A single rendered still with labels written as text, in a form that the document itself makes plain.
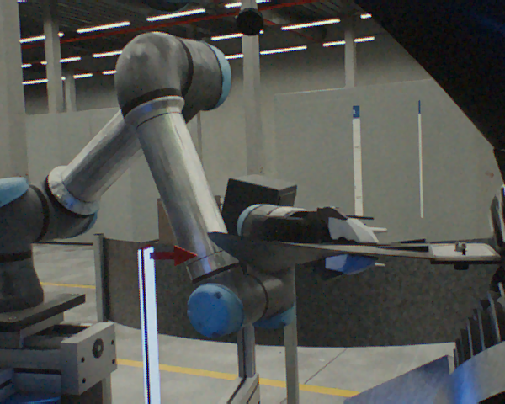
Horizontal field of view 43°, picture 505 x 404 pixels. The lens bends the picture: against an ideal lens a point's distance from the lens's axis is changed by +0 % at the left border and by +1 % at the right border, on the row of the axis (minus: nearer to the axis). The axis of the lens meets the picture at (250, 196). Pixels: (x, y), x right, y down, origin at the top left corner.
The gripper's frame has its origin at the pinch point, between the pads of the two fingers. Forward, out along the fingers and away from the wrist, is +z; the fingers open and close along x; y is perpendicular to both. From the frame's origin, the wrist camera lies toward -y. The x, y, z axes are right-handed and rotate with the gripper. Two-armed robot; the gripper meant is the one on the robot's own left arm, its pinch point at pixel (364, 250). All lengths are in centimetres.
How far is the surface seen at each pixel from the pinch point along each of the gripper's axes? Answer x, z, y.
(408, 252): -1.2, 11.8, -3.1
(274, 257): 1.7, -5.5, -9.0
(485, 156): -39, -290, 302
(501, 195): -7.4, 12.2, 8.0
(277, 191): -6, -52, 14
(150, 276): 4.6, -9.0, -23.2
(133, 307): 52, -221, 31
